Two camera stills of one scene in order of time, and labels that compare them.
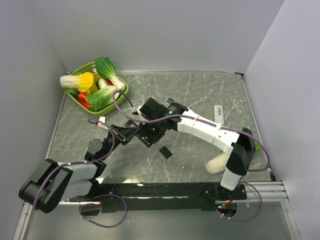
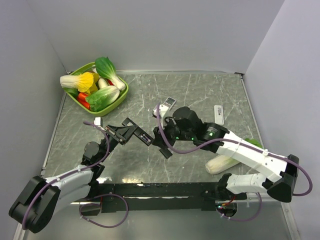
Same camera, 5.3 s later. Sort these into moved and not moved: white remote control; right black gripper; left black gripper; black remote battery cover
Moved: right black gripper
Not moved: left black gripper; white remote control; black remote battery cover
